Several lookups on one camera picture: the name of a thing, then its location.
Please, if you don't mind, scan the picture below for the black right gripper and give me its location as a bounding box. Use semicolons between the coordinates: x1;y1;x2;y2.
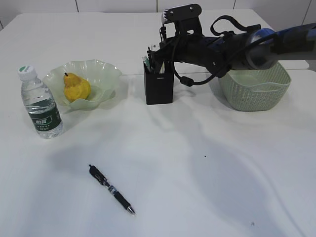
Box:
150;35;222;72

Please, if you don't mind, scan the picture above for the black pen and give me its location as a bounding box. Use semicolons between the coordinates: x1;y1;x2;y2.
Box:
147;46;155;73
89;164;136;215
159;25;166;42

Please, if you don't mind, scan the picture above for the teal utility knife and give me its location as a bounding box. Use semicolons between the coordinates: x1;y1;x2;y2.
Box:
142;56;154;73

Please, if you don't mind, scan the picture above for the yellow pear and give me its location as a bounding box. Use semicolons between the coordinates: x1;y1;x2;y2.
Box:
63;73;91;103

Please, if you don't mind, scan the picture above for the clear water bottle green label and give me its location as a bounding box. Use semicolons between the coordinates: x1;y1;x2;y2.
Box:
18;66;63;139

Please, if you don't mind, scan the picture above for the transparent plastic ruler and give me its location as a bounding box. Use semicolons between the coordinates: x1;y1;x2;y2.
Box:
151;44;158;51

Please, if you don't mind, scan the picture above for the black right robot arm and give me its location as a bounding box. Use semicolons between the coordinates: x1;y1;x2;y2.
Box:
148;23;316;78

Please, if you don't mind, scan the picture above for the black square pen holder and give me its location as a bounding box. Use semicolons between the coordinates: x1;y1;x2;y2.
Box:
143;63;174;105

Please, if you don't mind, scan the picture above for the green wavy glass plate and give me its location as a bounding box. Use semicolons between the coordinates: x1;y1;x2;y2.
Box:
42;59;122;110

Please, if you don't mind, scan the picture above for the green woven plastic basket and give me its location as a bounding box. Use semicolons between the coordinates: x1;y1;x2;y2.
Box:
218;63;291;112

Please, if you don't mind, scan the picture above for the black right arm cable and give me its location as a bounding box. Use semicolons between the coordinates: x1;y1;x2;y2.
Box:
171;15;279;87

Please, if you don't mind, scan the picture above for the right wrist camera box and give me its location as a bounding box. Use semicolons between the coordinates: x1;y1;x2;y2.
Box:
161;3;203;36

